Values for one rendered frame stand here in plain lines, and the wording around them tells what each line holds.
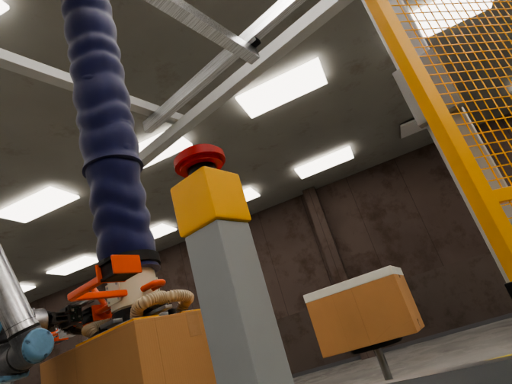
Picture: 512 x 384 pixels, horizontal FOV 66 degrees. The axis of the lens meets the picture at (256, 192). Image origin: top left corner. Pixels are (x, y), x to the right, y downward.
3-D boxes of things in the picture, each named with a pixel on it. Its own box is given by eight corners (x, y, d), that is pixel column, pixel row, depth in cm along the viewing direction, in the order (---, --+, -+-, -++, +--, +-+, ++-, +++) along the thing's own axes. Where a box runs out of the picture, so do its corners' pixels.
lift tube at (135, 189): (172, 263, 147) (129, 53, 185) (120, 264, 130) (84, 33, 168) (139, 282, 159) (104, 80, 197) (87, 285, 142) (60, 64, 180)
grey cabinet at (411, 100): (466, 104, 167) (436, 51, 177) (463, 100, 162) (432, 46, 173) (421, 129, 177) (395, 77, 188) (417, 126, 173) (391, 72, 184)
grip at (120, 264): (142, 272, 107) (139, 254, 108) (114, 273, 100) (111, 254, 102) (124, 282, 111) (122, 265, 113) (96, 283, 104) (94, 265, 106)
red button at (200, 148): (240, 173, 53) (232, 148, 55) (203, 163, 48) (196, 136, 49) (206, 195, 57) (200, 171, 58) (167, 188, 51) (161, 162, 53)
